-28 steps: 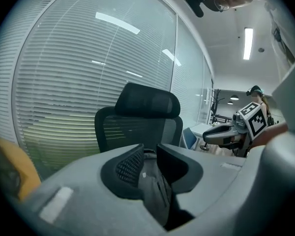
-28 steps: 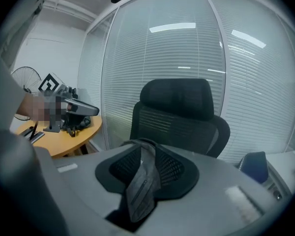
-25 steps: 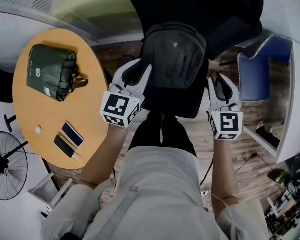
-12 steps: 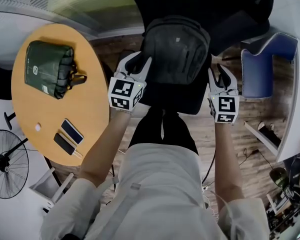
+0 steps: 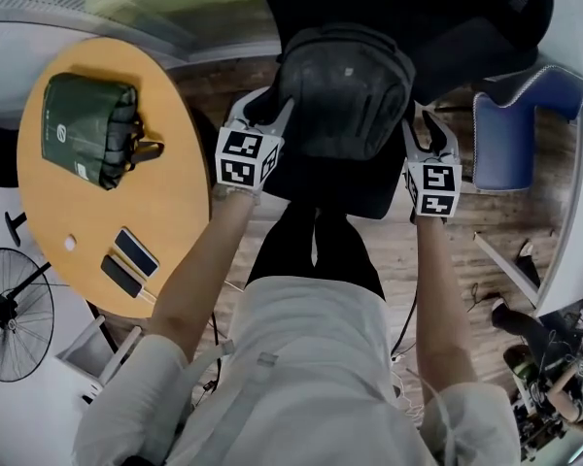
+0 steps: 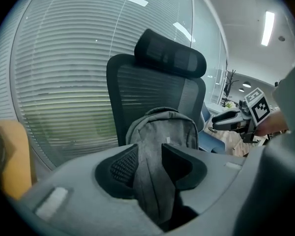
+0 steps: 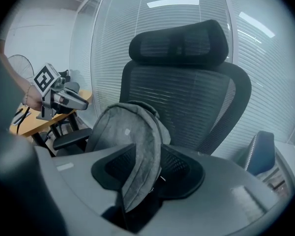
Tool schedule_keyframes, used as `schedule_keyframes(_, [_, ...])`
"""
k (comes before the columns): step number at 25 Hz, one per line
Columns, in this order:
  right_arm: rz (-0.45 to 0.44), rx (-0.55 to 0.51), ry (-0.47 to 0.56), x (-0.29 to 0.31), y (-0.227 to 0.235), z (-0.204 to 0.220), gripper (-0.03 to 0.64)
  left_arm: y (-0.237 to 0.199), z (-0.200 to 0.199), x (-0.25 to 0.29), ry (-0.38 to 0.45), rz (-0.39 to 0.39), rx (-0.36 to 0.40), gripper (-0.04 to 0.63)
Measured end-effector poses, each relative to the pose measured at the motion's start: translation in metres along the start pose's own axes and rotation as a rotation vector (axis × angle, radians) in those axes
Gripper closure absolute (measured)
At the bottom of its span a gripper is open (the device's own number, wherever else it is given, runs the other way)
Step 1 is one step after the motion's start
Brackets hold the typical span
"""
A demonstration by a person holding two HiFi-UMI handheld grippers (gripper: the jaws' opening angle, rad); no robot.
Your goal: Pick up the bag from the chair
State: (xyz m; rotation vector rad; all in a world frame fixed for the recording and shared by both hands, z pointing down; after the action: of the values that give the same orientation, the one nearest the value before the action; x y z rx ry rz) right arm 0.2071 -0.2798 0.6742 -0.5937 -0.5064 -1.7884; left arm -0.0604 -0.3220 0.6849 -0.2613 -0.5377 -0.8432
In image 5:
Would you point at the dark grey backpack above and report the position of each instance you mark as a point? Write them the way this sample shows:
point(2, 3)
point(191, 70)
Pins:
point(340, 95)

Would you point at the round wooden table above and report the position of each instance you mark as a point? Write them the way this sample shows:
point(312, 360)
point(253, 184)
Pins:
point(126, 221)

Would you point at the black office chair with headrest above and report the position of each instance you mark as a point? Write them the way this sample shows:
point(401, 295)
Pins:
point(466, 27)

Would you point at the black pedestal fan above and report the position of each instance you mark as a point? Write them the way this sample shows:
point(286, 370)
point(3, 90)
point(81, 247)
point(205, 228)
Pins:
point(14, 313)

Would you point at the person's right forearm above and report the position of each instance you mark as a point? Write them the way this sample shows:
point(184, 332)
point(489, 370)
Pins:
point(439, 309)

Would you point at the person's white shirt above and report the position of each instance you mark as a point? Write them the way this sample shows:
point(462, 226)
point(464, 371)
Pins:
point(311, 381)

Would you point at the person's left forearm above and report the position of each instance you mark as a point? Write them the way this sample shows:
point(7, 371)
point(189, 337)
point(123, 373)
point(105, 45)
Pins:
point(199, 279)

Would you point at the small white earbud case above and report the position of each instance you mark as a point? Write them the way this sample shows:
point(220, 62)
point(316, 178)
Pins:
point(70, 242)

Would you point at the white-edged smartphone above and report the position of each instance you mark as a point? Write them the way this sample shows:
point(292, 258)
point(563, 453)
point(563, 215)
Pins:
point(137, 253)

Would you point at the black smartphone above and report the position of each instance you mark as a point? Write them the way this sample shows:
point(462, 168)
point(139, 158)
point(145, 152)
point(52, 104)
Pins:
point(121, 276)

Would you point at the white charging plug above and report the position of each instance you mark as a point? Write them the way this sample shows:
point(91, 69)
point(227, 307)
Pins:
point(147, 295)

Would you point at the dark green tote bag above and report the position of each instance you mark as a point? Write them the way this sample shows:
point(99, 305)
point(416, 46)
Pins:
point(82, 124)

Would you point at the blue chair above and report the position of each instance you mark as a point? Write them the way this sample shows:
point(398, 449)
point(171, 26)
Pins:
point(500, 143)

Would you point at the person's black trousers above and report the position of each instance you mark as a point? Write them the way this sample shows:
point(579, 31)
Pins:
point(286, 245)

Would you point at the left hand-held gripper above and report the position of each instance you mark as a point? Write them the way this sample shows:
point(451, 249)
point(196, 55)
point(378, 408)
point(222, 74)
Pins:
point(238, 163)

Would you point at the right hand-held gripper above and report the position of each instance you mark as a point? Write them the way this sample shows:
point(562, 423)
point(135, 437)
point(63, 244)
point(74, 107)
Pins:
point(435, 187)

